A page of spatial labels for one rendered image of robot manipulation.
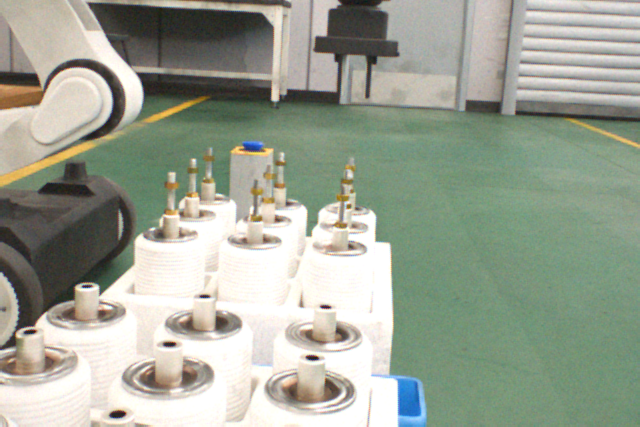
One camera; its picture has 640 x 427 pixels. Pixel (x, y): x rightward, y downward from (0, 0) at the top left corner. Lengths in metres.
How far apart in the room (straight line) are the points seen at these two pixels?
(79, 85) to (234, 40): 4.89
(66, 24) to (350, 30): 0.54
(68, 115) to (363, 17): 0.55
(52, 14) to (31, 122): 0.19
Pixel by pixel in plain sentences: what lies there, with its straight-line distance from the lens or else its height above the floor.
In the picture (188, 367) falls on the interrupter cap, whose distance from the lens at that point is 0.67.
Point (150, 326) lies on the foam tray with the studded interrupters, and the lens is 1.04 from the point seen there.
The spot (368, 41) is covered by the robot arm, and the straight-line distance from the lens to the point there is 1.09.
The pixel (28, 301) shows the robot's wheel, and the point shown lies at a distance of 1.25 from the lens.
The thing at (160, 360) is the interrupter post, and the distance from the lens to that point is 0.64.
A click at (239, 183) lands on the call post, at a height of 0.26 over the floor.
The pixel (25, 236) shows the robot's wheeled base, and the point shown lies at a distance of 1.31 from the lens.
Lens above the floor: 0.54
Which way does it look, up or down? 11 degrees down
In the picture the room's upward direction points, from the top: 3 degrees clockwise
